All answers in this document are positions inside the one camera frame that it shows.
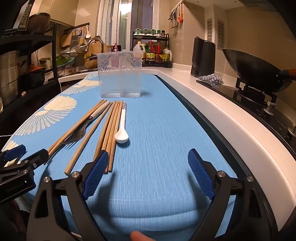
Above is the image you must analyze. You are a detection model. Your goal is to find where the black pot with orange lid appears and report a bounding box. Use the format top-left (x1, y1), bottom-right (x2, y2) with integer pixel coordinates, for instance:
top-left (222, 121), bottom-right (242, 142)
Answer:
top-left (20, 66), bottom-right (47, 88)

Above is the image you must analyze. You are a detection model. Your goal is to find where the white plastic jug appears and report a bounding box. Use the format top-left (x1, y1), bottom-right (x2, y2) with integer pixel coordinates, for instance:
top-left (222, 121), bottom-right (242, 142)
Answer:
top-left (133, 41), bottom-right (146, 52)

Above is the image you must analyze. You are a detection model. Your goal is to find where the chrome kitchen faucet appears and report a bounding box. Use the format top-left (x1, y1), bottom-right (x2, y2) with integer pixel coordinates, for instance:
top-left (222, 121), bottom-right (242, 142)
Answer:
top-left (84, 37), bottom-right (105, 59)

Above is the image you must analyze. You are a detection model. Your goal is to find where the person's right hand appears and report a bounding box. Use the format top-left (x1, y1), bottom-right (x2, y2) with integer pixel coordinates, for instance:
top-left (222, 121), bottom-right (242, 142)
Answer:
top-left (130, 230), bottom-right (158, 241)

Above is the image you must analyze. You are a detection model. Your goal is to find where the white spoon with striped handle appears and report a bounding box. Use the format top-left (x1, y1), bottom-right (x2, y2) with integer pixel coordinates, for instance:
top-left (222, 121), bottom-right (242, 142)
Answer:
top-left (115, 101), bottom-right (130, 143)

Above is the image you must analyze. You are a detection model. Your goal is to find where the white framed window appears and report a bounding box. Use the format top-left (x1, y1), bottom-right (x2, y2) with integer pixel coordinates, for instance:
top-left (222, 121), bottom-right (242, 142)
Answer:
top-left (97, 0), bottom-right (153, 51)

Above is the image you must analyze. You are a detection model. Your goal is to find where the orange handled kitchen tool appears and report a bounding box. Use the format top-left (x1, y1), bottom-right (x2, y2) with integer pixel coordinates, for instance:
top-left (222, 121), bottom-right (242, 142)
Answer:
top-left (177, 5), bottom-right (185, 25)

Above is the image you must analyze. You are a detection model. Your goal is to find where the row of green-lid spice jars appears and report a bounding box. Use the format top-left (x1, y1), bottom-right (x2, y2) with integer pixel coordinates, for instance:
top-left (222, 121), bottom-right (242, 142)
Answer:
top-left (135, 28), bottom-right (166, 37)

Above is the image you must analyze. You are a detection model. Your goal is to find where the black spice rack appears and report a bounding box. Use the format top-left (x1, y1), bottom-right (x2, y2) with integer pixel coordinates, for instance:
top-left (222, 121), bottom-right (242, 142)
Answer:
top-left (132, 31), bottom-right (173, 68)

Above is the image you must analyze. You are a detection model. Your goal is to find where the light hanging wooden board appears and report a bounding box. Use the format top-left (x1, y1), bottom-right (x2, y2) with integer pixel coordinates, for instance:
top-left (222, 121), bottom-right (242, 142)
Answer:
top-left (60, 32), bottom-right (73, 47)

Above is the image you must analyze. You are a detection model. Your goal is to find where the red sauce bottle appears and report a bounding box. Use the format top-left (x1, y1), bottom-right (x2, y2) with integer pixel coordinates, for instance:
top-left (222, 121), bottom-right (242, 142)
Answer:
top-left (155, 42), bottom-right (163, 62)

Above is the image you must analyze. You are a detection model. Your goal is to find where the stainless steel pot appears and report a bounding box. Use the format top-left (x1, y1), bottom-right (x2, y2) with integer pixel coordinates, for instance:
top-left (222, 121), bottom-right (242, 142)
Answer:
top-left (0, 50), bottom-right (21, 107)

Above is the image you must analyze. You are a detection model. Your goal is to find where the dark bowl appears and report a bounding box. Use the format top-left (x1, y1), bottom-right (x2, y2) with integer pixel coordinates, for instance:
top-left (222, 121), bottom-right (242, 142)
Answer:
top-left (28, 13), bottom-right (51, 35)

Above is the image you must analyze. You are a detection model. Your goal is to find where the dark grey electric kettle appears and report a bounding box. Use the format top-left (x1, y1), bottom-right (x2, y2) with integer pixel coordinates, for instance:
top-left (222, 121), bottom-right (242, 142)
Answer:
top-left (190, 36), bottom-right (216, 78)

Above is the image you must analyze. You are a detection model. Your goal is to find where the blue white dishcloth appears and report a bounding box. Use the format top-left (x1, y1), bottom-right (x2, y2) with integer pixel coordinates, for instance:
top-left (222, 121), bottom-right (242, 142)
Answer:
top-left (199, 75), bottom-right (224, 86)

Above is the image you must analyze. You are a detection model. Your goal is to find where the microwave oven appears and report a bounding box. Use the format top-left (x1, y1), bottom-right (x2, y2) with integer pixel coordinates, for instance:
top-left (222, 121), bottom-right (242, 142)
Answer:
top-left (10, 0), bottom-right (35, 30)

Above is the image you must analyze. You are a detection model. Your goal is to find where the metal bowl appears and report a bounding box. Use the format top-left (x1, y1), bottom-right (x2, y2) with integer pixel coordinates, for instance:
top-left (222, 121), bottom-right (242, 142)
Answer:
top-left (60, 51), bottom-right (85, 58)

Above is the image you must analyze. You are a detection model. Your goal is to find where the yellow label sauce bottle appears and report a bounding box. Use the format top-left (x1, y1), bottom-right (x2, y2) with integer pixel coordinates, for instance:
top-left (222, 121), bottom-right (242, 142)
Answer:
top-left (146, 42), bottom-right (156, 64)

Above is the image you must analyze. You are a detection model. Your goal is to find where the clear plastic utensil holder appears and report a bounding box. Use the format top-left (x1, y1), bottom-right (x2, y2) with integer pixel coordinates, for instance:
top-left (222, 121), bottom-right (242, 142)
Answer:
top-left (96, 51), bottom-right (142, 98)

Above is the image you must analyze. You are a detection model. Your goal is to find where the metal grater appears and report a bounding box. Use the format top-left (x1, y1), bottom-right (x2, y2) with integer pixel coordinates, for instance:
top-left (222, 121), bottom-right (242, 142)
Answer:
top-left (70, 31), bottom-right (79, 47)

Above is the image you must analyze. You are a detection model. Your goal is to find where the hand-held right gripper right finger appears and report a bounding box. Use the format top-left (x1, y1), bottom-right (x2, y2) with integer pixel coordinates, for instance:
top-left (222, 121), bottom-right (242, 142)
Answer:
top-left (188, 148), bottom-right (271, 241)

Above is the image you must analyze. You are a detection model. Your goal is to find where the black wok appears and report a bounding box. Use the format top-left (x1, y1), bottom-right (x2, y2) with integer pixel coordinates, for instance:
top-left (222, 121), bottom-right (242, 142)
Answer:
top-left (222, 49), bottom-right (296, 93)

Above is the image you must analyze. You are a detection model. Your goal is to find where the black wall hook rail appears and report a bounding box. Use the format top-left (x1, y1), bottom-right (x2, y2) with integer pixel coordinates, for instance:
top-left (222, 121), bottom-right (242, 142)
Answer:
top-left (64, 22), bottom-right (90, 33)

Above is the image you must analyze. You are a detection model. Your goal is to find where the black glass gas stove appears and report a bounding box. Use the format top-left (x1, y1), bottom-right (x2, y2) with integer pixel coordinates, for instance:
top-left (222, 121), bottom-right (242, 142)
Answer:
top-left (196, 77), bottom-right (296, 160)

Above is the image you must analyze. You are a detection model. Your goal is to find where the green plastic basin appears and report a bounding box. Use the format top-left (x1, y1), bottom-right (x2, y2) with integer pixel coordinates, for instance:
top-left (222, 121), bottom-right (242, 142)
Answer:
top-left (56, 57), bottom-right (75, 66)

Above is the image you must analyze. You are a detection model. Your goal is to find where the round wooden cutting board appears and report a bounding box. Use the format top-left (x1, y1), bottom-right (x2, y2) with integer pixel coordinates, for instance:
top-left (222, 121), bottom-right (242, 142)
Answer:
top-left (89, 42), bottom-right (109, 61)

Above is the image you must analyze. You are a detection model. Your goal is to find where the metal fork with beige handle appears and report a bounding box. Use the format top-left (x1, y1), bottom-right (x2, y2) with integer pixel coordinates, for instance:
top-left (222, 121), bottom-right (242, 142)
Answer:
top-left (60, 103), bottom-right (112, 145)

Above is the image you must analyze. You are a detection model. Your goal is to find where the wall power socket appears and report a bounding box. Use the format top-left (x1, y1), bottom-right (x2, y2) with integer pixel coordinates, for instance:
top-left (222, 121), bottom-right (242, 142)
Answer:
top-left (39, 57), bottom-right (52, 70)

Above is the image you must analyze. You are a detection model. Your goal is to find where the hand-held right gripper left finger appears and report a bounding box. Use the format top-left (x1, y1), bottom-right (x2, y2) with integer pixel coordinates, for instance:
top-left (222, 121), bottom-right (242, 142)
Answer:
top-left (26, 150), bottom-right (109, 241)

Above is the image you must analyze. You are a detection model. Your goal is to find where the yellow oil bottle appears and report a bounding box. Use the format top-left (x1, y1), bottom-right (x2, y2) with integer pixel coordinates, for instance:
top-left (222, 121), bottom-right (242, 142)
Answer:
top-left (162, 47), bottom-right (173, 62)

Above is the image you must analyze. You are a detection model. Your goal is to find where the blue patterned table cloth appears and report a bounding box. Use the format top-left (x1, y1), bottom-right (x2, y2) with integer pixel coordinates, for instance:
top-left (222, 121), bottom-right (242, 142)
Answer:
top-left (1, 71), bottom-right (238, 241)

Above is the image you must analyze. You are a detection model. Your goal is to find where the silver stove knob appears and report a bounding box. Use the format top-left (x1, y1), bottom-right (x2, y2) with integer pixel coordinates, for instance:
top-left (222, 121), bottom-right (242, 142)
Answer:
top-left (264, 101), bottom-right (277, 116)

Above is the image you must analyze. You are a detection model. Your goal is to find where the black metal shelf rack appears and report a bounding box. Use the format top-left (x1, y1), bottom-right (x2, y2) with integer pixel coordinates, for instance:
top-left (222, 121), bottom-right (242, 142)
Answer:
top-left (0, 20), bottom-right (62, 121)

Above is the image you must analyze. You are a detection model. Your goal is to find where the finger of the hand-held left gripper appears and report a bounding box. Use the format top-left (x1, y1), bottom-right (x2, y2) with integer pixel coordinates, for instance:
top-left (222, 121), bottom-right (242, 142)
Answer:
top-left (17, 149), bottom-right (49, 171)
top-left (0, 145), bottom-right (26, 163)

